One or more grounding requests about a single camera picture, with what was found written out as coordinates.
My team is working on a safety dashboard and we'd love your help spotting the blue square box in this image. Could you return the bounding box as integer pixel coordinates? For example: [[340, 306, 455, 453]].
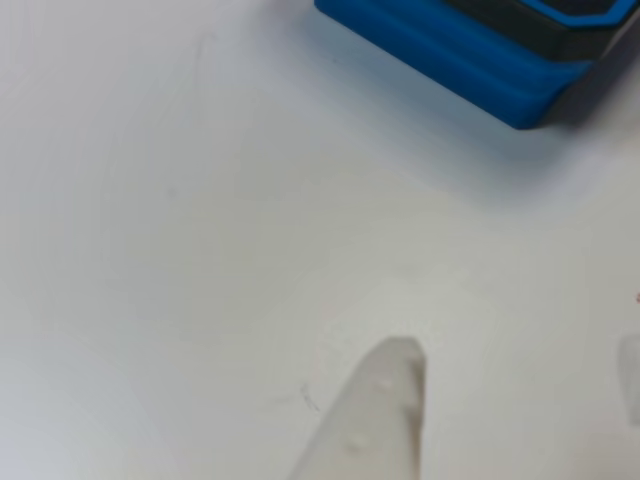
[[313, 0, 640, 132]]

